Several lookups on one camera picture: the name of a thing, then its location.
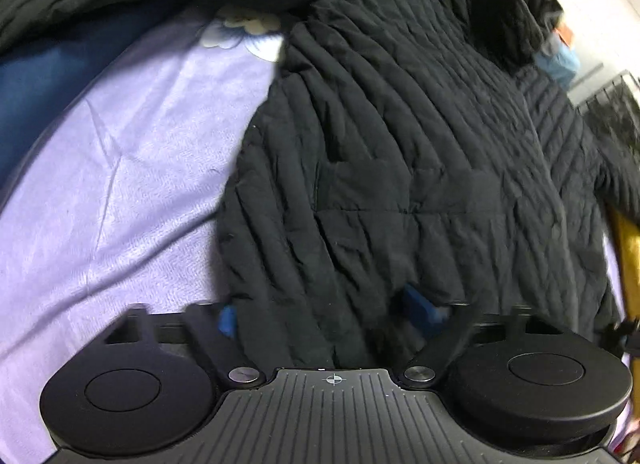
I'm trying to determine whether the dark blue cloth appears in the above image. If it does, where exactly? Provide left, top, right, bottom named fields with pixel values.
left=0, top=14, right=206, bottom=190

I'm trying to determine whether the yellow cloth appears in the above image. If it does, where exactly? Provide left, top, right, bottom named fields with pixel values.
left=604, top=201, right=640, bottom=360

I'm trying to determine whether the black quilted jacket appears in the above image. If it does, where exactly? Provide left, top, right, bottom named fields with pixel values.
left=0, top=0, right=640, bottom=370

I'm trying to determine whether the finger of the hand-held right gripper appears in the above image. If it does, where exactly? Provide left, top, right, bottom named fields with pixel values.
left=600, top=317, right=640, bottom=357

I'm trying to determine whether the light blue cloth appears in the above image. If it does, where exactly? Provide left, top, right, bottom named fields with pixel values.
left=534, top=28, right=582, bottom=91

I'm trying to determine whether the black wire rack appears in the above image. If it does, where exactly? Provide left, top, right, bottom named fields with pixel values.
left=575, top=70, right=640, bottom=117

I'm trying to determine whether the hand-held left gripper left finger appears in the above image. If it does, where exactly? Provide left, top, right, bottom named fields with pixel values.
left=102, top=301, right=267, bottom=389

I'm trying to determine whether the lavender floral bed sheet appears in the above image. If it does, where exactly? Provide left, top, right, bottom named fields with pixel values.
left=0, top=4, right=286, bottom=464

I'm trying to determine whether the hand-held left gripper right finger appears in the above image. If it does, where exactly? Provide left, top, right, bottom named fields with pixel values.
left=397, top=283, right=553, bottom=390

